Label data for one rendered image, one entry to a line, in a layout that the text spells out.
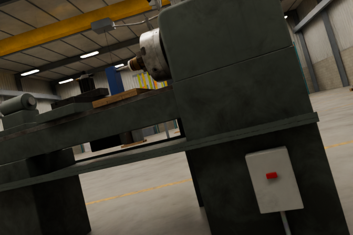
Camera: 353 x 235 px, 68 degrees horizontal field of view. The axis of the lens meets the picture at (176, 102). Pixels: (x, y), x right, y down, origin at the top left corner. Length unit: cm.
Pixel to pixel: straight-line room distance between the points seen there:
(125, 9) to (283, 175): 1205
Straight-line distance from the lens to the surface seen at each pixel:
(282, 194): 127
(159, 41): 148
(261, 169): 124
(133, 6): 1280
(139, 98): 149
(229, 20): 134
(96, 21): 1297
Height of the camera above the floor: 67
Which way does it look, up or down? 4 degrees up
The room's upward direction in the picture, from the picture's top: 15 degrees counter-clockwise
